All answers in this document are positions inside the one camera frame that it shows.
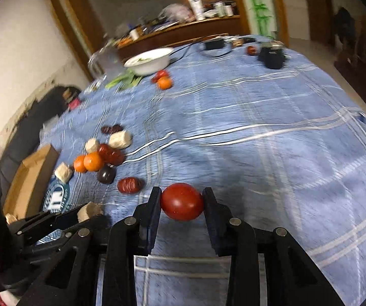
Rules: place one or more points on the green leafy vegetable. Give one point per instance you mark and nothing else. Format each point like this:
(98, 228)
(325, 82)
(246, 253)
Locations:
(124, 81)

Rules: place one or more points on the shallow cardboard box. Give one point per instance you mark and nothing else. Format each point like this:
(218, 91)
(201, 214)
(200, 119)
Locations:
(27, 181)

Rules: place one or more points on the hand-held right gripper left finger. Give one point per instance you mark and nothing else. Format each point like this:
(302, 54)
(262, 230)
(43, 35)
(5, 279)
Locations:
(153, 216)

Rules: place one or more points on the black leather sofa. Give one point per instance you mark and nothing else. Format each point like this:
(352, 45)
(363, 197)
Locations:
(30, 124)

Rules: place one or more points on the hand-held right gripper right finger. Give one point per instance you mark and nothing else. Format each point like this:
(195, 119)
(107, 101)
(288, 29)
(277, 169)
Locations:
(211, 223)

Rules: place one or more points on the blue plaid tablecloth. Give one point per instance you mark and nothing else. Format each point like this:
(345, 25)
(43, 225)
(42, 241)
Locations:
(233, 134)

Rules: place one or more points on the small black container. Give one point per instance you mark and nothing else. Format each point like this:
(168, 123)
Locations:
(272, 56)

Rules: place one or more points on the clear plastic bag with goods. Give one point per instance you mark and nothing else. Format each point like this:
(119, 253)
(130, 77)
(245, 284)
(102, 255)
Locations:
(176, 11)

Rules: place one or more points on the small dark red fruit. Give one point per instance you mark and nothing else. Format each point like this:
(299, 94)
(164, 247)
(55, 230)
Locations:
(251, 50)

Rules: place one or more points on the dark red date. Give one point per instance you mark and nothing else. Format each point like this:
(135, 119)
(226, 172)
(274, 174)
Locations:
(117, 128)
(106, 129)

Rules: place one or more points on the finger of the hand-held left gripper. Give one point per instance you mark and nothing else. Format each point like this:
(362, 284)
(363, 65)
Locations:
(42, 240)
(42, 221)

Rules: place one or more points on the black power adapter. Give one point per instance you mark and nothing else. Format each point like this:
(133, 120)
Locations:
(214, 44)

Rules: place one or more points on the wooden chair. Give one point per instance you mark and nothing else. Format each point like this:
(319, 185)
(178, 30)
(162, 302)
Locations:
(361, 57)

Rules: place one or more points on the orange mandarin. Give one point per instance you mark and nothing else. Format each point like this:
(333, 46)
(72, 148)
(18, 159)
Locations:
(79, 163)
(164, 83)
(94, 161)

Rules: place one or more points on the tall white bottle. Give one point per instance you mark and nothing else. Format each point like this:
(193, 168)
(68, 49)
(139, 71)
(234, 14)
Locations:
(196, 6)

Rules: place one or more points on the white bowl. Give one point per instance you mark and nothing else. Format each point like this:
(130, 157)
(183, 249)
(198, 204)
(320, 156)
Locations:
(149, 60)

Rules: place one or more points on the brown wooden door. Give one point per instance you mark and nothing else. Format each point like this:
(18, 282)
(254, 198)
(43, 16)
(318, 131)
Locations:
(318, 6)

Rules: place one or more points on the large wrinkled red date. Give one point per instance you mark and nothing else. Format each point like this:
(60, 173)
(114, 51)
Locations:
(130, 185)

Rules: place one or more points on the black coat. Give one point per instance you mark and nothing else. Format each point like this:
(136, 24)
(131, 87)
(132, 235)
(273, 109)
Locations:
(345, 25)

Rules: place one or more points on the wooden cabinet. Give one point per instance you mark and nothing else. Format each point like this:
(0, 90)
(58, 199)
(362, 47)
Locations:
(183, 30)

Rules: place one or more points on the dark purple round tomato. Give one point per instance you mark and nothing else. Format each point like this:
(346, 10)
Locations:
(106, 174)

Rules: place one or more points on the large beige cylindrical food chunk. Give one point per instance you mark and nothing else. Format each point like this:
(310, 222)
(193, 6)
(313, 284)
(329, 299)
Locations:
(120, 139)

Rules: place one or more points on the glass mug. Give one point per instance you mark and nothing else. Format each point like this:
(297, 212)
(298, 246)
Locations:
(105, 59)

